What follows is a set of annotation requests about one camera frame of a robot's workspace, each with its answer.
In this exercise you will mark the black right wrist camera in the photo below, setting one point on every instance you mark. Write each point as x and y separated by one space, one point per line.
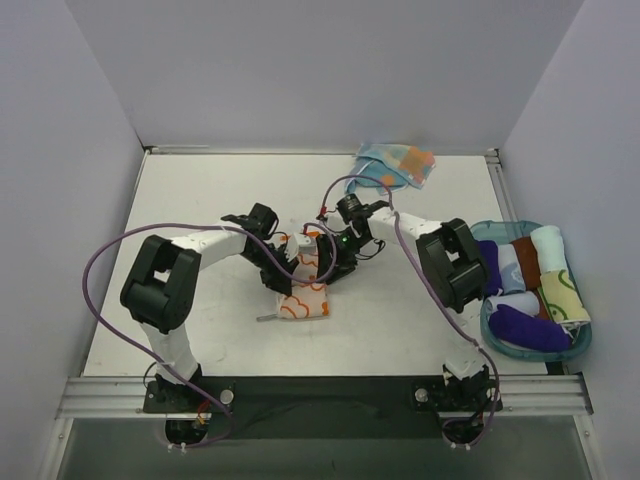
350 208

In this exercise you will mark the cream green rolled towel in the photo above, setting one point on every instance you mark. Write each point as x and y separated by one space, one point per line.
561 298

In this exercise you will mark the purple rolled towel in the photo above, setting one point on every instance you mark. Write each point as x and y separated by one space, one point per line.
518 328
490 252

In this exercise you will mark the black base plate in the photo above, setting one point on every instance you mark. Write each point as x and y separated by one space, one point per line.
324 408

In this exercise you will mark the blue orange patterned towel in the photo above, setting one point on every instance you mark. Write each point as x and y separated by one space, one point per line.
395 165

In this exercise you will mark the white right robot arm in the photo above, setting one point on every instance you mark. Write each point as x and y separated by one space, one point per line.
447 261

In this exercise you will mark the purple rolled towel front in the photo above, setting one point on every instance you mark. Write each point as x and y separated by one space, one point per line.
518 328

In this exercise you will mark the brown rolled towel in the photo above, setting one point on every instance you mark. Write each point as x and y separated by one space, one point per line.
528 261

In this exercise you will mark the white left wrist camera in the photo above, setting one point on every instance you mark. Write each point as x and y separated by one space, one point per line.
300 245

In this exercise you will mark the light blue rolled towel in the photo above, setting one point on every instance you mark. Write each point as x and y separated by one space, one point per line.
510 270

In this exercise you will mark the mint white rolled towel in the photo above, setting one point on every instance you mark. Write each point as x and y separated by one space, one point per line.
549 245

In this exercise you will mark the orange flower pattern towel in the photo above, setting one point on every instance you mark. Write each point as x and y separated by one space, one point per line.
307 301

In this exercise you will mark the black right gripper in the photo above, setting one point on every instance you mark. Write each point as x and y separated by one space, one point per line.
333 262

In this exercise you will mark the grey towel hang loop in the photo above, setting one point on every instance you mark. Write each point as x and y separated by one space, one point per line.
267 318

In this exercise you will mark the purple rolled towel back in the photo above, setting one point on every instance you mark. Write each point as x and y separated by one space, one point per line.
490 252

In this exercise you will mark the aluminium front rail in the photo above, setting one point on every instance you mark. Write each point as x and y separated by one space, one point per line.
124 397

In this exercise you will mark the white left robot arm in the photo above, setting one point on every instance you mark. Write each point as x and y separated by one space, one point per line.
160 288

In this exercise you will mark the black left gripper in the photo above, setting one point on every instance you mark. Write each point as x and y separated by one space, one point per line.
272 270

